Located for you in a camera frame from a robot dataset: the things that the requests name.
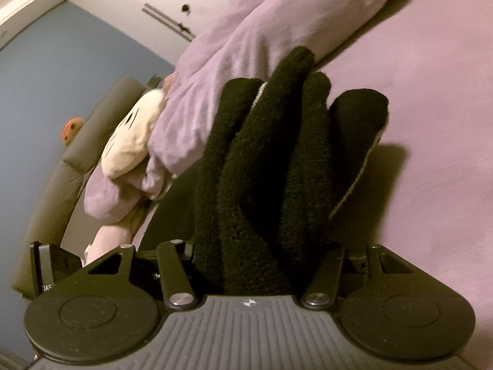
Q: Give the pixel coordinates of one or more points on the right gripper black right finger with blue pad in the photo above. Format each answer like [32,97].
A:
[344,272]

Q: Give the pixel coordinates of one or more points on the grey padded headboard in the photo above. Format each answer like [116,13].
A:
[59,217]

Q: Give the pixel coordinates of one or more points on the orange small toy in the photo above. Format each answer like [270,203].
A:
[71,129]

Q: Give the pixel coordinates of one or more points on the cream plush toy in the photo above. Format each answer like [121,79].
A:
[127,146]

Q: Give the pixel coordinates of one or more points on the purple bed sheet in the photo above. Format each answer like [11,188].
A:
[427,192]

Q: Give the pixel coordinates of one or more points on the black fleece garment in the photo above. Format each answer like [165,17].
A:
[279,162]

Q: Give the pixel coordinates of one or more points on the pink pillow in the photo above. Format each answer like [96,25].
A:
[106,239]

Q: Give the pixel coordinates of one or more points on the purple rumpled duvet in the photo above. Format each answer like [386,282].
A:
[247,39]

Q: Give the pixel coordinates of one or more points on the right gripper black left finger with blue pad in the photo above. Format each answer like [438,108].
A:
[161,273]

